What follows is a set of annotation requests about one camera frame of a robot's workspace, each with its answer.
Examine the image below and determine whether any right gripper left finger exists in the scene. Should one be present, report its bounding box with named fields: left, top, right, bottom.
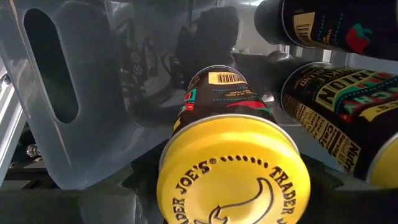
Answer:
left=40, top=139, right=169, bottom=224

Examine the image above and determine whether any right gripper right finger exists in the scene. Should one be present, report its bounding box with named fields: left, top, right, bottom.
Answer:
left=298, top=154, right=398, bottom=224

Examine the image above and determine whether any yellow-lid dark spice can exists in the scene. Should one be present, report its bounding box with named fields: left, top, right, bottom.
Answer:
left=267, top=51, right=398, bottom=189
left=254, top=0, right=398, bottom=62
left=156, top=64, right=312, bottom=224

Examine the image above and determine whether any grey translucent plastic bin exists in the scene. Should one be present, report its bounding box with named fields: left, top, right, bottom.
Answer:
left=0, top=0, right=398, bottom=190

